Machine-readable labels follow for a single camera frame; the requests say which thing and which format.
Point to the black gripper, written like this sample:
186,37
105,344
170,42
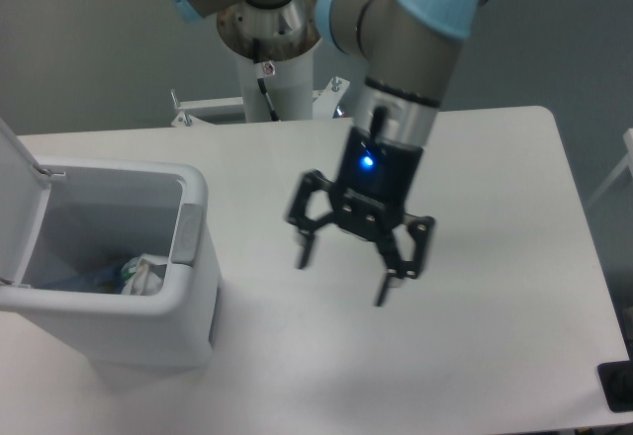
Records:
368,200

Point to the clear plastic water bottle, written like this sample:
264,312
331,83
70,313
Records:
105,280

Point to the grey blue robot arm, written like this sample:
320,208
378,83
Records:
411,48

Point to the white trash can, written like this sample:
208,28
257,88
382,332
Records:
112,258

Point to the white trash can lid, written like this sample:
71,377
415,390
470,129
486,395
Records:
25,190

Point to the white furniture leg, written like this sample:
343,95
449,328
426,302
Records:
622,167

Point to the black device at table edge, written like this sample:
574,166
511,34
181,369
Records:
616,382

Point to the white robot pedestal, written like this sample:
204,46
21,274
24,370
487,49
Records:
274,52

